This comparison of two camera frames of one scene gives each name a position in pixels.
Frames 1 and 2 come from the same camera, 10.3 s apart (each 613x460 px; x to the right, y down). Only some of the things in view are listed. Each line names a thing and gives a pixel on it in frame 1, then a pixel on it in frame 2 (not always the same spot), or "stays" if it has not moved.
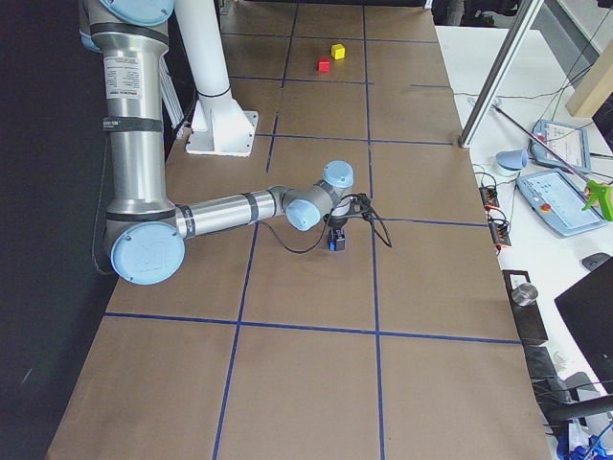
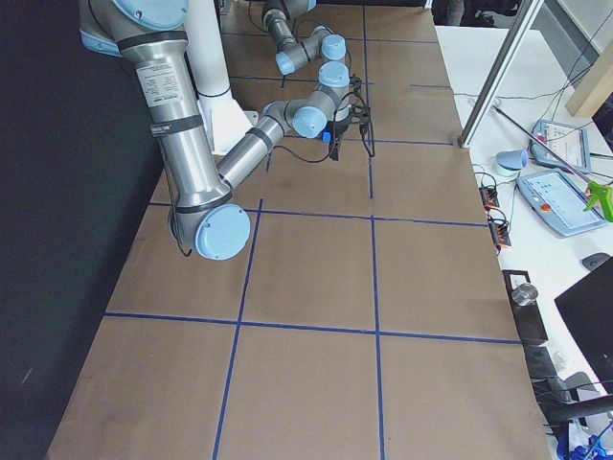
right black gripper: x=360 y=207 to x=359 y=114
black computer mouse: x=595 y=260 stays
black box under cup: x=528 y=317 stays
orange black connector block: x=489 y=196 stays
